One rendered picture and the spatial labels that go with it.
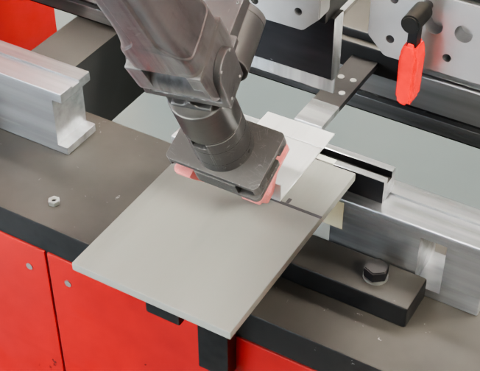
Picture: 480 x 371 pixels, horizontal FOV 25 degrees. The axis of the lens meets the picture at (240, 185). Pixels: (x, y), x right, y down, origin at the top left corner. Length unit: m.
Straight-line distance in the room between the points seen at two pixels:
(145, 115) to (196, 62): 2.08
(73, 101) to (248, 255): 0.42
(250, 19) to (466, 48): 0.19
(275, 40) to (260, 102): 1.84
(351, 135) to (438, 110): 1.48
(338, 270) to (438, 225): 0.12
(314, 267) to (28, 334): 0.47
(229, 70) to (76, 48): 0.71
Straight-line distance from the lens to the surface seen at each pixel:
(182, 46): 0.82
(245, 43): 0.97
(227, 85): 0.89
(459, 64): 0.99
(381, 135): 2.86
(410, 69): 0.97
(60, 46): 1.59
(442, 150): 2.83
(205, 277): 1.03
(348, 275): 1.17
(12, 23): 2.14
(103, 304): 1.32
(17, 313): 1.46
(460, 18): 0.97
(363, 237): 1.19
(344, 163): 1.17
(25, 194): 1.34
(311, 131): 1.20
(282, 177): 1.14
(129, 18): 0.78
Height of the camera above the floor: 1.73
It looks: 40 degrees down
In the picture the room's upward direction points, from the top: straight up
